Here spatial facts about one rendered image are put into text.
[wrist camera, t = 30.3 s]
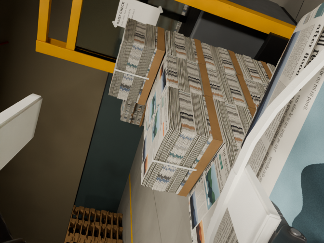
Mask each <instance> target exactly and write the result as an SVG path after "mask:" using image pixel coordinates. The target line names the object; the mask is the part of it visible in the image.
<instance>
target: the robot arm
mask: <svg viewBox="0 0 324 243"><path fill-rule="evenodd" d="M42 99H43V98H42V97H41V96H40V95H37V94H31V95H29V96H27V97H26V98H24V99H22V100H21V101H19V102H17V103H16V104H14V105H13V106H11V107H9V108H8V109H6V110H4V111H3V112H1V113H0V170H1V169H2V168H3V167H4V166H5V165H6V164H7V163H8V162H9V161H10V160H11V159H12V158H13V157H14V156H15V155H16V154H17V153H18V152H19V151H20V150H21V149H22V148H23V147H24V146H25V145H26V144H27V143H28V142H29V141H30V140H31V139H32V138H33V137H34V133H35V129H36V125H37V121H38V116H39V112H40V108H41V103H42ZM227 207H228V211H229V214H230V218H231V220H232V223H233V227H234V230H235V233H236V236H237V239H238V242H239V243H307V239H306V237H305V236H304V235H303V234H302V233H301V232H300V231H298V230H297V229H295V228H293V227H291V226H289V224H288V223H287V221H286V219H285V218H284V216H283V214H282V213H281V211H280V209H279V208H278V206H277V205H276V204H275V203H274V202H273V201H271V200H270V199H269V197H268V195H267V194H266V192H265V190H264V189H263V187H262V185H261V183H260V182H259V180H258V178H257V177H256V175H255V173H254V171H253V170H252V168H251V166H250V165H249V163H248V162H247V164H246V166H245V168H244V170H243V172H242V174H241V176H240V178H239V180H238V182H237V184H236V186H235V188H234V190H233V192H232V195H231V197H230V199H229V201H228V203H227ZM0 243H27V242H26V241H25V240H24V239H23V238H18V239H14V238H13V237H12V235H11V233H10V231H9V229H8V227H7V225H6V223H5V220H4V218H3V216H2V214H1V212H0Z"/></svg>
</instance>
